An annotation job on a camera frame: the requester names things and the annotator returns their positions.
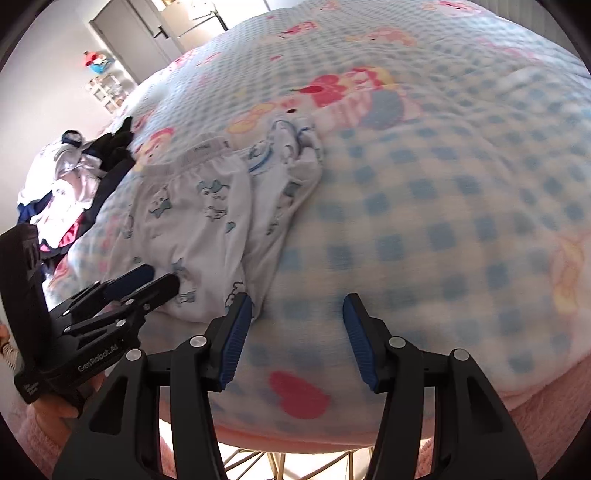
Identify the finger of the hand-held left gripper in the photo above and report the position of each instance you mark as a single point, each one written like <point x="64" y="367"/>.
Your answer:
<point x="157" y="288"/>
<point x="129" y="280"/>

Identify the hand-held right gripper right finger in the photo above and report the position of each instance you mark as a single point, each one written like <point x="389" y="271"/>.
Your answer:
<point x="362" y="341"/>

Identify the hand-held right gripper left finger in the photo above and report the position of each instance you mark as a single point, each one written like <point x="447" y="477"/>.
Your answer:
<point x="235" y="341"/>

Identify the white cartoon print pajama pants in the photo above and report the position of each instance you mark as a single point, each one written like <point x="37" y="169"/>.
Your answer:
<point x="194" y="217"/>

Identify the pile of clothes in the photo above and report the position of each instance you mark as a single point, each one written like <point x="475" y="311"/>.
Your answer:
<point x="64" y="194"/>

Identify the person's left forearm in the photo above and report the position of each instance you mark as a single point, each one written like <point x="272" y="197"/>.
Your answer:
<point x="41" y="447"/>

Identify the person's left hand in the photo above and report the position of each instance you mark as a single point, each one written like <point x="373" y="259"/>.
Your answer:
<point x="51" y="408"/>

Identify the striped cloth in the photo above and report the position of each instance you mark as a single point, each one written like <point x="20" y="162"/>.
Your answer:
<point x="7" y="350"/>

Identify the blue checked cartoon blanket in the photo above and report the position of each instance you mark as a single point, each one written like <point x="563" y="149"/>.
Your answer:
<point x="415" y="207"/>

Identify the small white shelf rack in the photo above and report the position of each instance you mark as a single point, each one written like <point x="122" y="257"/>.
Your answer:
<point x="108" y="92"/>

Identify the pink fuzzy bed sheet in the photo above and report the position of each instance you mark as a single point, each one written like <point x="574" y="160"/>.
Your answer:
<point x="545" y="415"/>

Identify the red and blue plush toy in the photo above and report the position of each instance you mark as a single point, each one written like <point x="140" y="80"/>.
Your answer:
<point x="98" y="62"/>

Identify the grey door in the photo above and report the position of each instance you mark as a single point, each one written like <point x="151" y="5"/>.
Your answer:
<point x="134" y="32"/>

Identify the silver refrigerator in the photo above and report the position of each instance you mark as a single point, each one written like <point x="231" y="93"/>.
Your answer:
<point x="194" y="23"/>

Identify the grey padded bed headboard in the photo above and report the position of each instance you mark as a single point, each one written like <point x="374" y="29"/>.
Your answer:
<point x="531" y="18"/>

